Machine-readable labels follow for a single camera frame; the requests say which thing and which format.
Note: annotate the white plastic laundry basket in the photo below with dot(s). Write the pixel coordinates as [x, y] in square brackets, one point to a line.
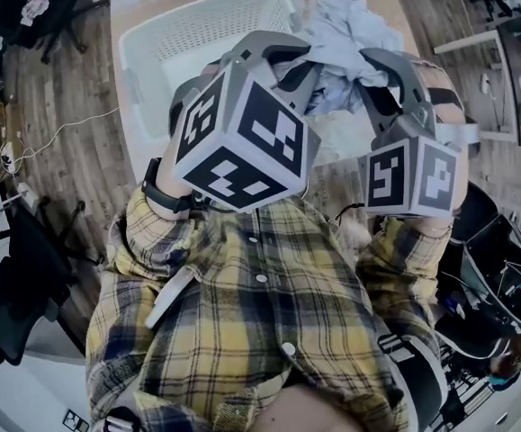
[188, 29]

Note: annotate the dark desk with white legs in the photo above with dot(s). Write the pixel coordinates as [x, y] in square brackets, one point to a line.
[516, 83]

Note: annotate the person's right hand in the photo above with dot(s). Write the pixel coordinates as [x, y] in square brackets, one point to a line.
[446, 79]

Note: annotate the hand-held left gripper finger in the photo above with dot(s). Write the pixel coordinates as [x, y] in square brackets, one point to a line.
[287, 41]
[309, 92]

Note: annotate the white flat pocket device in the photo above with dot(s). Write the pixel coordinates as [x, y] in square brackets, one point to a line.
[167, 302]

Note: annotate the small black picture frame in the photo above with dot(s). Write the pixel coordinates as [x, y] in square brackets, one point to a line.
[70, 419]
[82, 426]

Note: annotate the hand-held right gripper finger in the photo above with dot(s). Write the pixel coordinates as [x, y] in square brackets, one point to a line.
[417, 88]
[372, 106]

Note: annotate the light blue clothes garment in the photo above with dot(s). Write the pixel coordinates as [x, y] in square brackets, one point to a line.
[345, 25]

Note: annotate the black wristband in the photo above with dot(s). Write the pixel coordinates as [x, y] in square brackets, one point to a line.
[150, 191]

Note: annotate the white power strip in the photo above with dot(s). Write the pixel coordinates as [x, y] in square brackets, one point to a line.
[9, 160]

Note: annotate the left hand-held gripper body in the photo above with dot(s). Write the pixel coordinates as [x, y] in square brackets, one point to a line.
[242, 151]

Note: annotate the person's right forearm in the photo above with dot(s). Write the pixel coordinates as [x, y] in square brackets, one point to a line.
[435, 223]

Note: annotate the black round stool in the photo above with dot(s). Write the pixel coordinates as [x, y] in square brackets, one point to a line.
[480, 205]

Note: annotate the person's yellow plaid shirt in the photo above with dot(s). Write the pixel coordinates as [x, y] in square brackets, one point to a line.
[251, 322]

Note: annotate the person's left forearm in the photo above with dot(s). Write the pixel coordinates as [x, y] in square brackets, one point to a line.
[164, 173]

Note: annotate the pink and white cloth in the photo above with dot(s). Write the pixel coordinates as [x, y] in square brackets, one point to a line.
[35, 7]

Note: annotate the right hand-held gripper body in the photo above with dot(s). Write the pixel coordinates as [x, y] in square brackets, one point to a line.
[435, 178]

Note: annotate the black open equipment case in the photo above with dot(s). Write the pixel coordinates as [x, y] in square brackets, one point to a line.
[489, 295]

